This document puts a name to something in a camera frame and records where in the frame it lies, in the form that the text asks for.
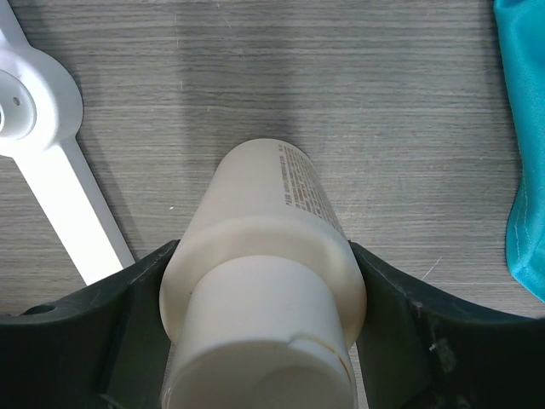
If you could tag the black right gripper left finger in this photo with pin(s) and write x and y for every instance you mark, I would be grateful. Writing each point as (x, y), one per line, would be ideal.
(103, 346)

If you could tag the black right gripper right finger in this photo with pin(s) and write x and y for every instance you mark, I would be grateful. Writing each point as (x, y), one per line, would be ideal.
(421, 347)

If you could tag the cream white bottle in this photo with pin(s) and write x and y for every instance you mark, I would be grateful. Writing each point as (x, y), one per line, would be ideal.
(263, 297)

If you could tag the teal fabric bag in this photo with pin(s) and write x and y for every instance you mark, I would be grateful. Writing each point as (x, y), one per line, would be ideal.
(521, 38)

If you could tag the white rack base foot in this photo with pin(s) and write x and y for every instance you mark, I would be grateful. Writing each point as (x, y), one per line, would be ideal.
(41, 113)

